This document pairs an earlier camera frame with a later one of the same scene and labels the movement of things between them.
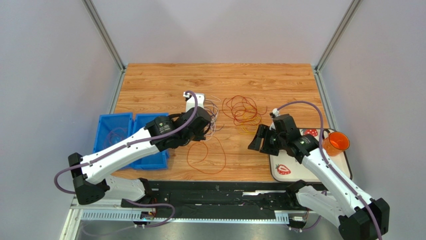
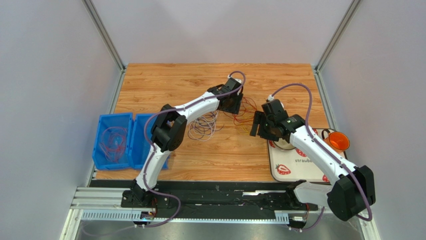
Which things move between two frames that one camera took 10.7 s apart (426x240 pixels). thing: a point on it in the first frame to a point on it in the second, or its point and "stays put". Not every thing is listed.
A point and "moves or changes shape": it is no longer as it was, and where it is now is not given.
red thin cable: (243, 109) stays put
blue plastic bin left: (113, 130) stays put
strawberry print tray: (283, 169) stays put
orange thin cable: (201, 160) moves or changes shape
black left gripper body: (196, 137) to (234, 106)
